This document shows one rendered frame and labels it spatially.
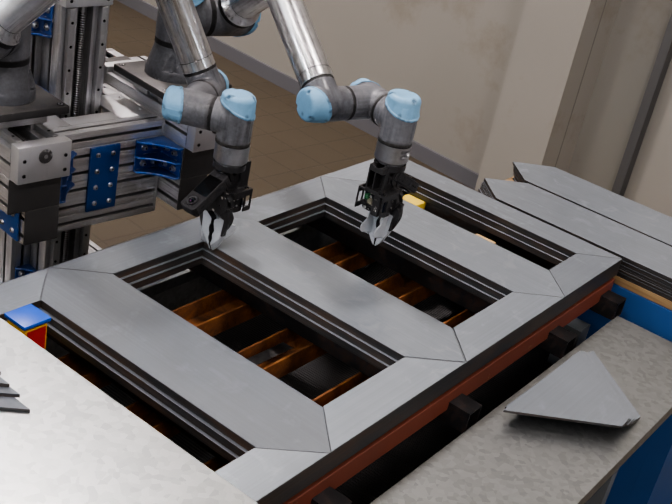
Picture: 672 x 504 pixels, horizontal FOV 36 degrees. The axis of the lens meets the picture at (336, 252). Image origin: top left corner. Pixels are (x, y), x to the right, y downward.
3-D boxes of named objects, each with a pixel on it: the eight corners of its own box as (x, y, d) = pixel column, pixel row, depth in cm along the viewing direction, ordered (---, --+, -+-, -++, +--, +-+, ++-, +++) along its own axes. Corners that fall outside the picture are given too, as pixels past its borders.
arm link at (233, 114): (224, 83, 221) (262, 92, 220) (216, 131, 226) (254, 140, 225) (213, 94, 214) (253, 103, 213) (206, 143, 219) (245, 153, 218)
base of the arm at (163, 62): (132, 66, 274) (136, 29, 270) (178, 61, 285) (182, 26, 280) (167, 86, 266) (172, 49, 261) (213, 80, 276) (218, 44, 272)
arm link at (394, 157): (390, 133, 230) (420, 146, 226) (386, 152, 232) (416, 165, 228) (370, 139, 224) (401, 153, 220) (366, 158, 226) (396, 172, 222)
